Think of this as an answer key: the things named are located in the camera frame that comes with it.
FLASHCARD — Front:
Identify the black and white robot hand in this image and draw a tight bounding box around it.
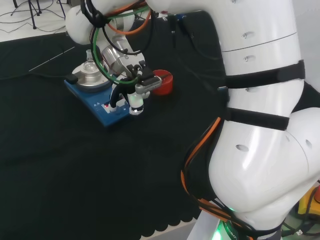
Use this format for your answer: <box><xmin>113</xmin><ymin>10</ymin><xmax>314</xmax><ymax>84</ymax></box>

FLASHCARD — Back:
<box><xmin>109</xmin><ymin>83</ymin><xmax>152</xmax><ymax>118</ymax></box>

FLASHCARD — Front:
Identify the black tripod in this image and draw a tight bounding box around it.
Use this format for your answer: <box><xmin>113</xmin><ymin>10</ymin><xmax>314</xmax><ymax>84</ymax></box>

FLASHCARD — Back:
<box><xmin>26</xmin><ymin>0</ymin><xmax>44</xmax><ymax>30</ymax></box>
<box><xmin>56</xmin><ymin>0</ymin><xmax>69</xmax><ymax>21</ymax></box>

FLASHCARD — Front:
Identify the yellow stop button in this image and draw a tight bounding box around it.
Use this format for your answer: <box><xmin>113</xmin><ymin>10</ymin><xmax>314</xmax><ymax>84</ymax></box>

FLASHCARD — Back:
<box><xmin>297</xmin><ymin>183</ymin><xmax>320</xmax><ymax>221</ymax></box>

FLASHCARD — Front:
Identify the black heater power cable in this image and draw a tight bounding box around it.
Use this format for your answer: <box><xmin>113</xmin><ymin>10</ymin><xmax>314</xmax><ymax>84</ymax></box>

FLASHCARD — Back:
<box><xmin>0</xmin><ymin>72</ymin><xmax>78</xmax><ymax>85</ymax></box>

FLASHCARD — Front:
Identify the orange cable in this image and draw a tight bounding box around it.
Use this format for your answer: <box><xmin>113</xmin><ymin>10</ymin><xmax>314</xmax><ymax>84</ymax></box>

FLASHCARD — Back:
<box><xmin>107</xmin><ymin>4</ymin><xmax>245</xmax><ymax>227</ymax></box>

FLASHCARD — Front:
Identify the black cloth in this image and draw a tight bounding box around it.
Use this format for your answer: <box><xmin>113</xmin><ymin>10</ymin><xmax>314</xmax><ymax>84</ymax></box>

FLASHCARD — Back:
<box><xmin>0</xmin><ymin>9</ymin><xmax>320</xmax><ymax>238</ymax></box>

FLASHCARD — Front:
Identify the red plastic cup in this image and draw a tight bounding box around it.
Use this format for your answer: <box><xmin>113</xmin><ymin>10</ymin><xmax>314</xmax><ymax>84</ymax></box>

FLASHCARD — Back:
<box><xmin>151</xmin><ymin>69</ymin><xmax>174</xmax><ymax>97</ymax></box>

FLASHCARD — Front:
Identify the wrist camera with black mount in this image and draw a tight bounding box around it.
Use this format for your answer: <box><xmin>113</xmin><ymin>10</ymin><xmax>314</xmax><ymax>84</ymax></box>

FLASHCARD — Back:
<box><xmin>126</xmin><ymin>61</ymin><xmax>163</xmax><ymax>95</ymax></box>

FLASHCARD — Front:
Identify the clear round-bottom flask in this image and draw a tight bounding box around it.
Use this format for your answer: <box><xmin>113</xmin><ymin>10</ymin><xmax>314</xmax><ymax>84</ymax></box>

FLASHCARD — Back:
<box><xmin>83</xmin><ymin>49</ymin><xmax>98</xmax><ymax>73</ymax></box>

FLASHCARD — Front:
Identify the glass rod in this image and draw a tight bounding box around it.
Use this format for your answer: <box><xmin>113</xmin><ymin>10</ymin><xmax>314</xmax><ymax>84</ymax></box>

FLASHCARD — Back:
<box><xmin>28</xmin><ymin>46</ymin><xmax>76</xmax><ymax>73</ymax></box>

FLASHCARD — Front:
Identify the heater with blue base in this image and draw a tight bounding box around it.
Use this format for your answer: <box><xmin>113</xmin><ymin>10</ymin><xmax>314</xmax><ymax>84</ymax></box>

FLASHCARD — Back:
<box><xmin>63</xmin><ymin>62</ymin><xmax>148</xmax><ymax>130</ymax></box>

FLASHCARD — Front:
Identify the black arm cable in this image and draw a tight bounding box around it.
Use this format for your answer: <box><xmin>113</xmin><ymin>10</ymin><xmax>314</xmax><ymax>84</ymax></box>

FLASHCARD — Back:
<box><xmin>147</xmin><ymin>9</ymin><xmax>226</xmax><ymax>61</ymax></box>

